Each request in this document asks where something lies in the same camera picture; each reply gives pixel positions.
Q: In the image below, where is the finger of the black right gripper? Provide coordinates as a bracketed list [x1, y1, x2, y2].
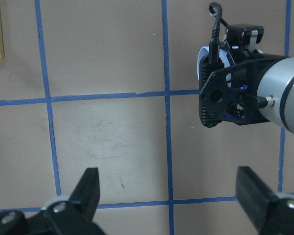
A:
[222, 24, 264, 50]

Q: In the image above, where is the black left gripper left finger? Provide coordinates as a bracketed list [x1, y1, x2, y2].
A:
[69, 167, 100, 222]

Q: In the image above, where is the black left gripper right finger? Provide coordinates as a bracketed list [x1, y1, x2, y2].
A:
[235, 166, 279, 233]

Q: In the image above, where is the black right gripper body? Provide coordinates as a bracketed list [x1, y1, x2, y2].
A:
[199, 49, 285, 128]

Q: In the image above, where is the light blue plastic cup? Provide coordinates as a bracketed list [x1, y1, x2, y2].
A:
[197, 46, 263, 84]

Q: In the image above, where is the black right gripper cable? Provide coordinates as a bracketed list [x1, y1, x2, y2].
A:
[208, 2, 230, 65]

